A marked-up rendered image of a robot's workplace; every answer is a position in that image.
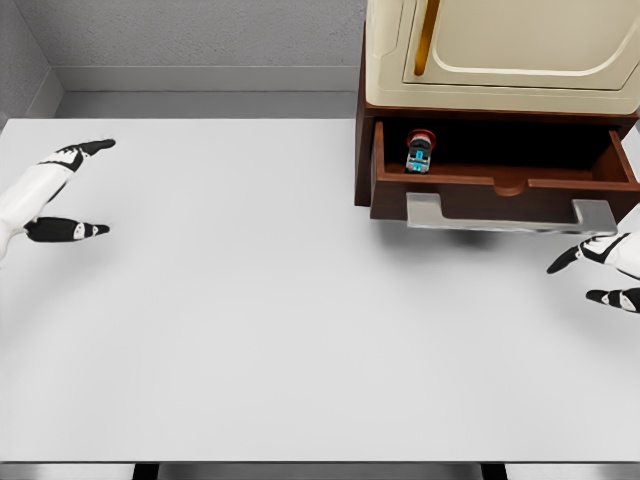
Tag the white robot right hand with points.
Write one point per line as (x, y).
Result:
(617, 252)

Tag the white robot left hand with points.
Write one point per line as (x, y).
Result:
(35, 187)

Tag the cream cabinet with brown base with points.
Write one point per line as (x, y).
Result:
(385, 60)

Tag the red and blue switch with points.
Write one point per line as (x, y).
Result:
(419, 155)

